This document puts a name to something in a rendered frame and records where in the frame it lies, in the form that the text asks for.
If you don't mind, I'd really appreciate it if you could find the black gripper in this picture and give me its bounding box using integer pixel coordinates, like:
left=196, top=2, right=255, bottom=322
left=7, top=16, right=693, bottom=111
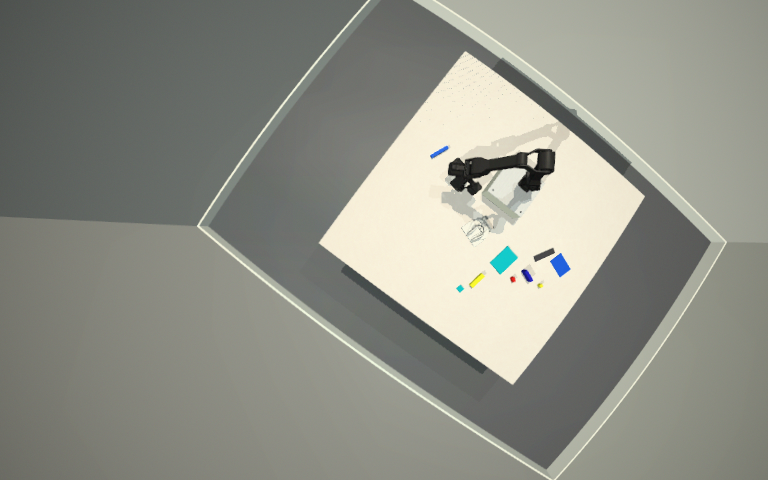
left=452, top=157, right=482, bottom=196

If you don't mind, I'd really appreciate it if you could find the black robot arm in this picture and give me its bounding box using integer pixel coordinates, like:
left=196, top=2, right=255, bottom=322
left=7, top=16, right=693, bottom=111
left=448, top=148, right=556, bottom=192

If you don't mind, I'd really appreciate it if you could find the yellow rectangular bar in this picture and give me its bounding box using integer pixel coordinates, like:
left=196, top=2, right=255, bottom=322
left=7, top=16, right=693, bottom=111
left=469, top=273, right=485, bottom=288

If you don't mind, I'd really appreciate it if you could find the dark grey flat bar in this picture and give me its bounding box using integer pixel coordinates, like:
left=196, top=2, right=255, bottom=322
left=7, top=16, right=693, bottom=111
left=533, top=248, right=555, bottom=262

